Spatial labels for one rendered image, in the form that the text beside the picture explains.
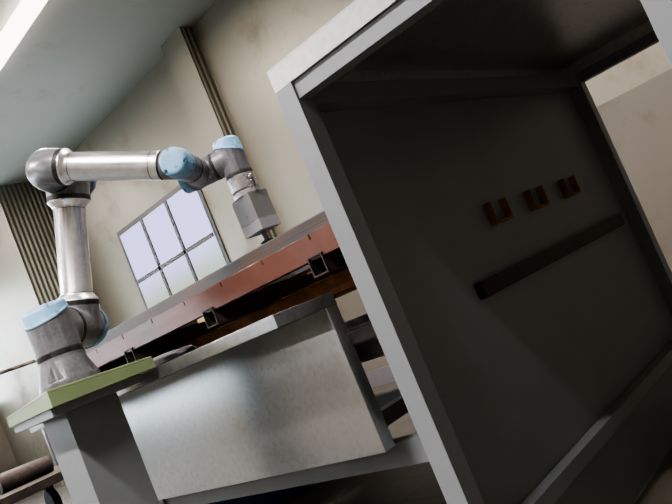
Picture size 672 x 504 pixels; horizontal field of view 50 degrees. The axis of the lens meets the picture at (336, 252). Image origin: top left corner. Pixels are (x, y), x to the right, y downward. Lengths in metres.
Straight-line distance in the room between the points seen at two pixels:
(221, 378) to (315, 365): 0.36
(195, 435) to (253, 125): 3.85
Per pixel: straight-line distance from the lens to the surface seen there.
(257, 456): 1.98
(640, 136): 4.08
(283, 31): 5.43
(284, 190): 5.54
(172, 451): 2.27
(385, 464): 1.83
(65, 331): 1.92
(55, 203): 2.09
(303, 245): 1.69
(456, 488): 1.20
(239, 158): 1.91
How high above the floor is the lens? 0.64
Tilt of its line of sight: 4 degrees up
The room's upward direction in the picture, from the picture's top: 23 degrees counter-clockwise
